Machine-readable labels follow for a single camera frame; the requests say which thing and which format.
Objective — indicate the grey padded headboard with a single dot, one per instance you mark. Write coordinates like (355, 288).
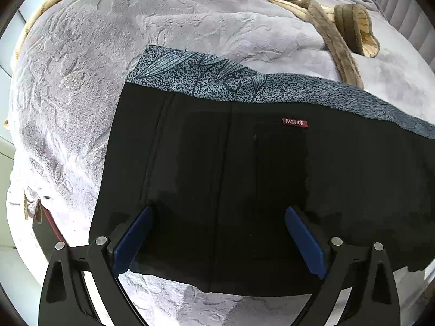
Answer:
(404, 10)

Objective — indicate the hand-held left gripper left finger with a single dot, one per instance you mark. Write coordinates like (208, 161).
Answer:
(134, 237)

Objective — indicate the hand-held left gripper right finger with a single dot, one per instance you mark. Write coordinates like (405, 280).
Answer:
(306, 241)

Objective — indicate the grey plush blanket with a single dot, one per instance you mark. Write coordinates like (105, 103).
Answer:
(85, 91)

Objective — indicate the white cabinet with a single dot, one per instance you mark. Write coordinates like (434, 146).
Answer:
(5, 193)

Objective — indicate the black pants with patterned waistband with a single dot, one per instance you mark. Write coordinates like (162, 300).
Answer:
(238, 176)

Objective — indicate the dark phone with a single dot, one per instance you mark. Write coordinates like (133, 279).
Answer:
(46, 225)

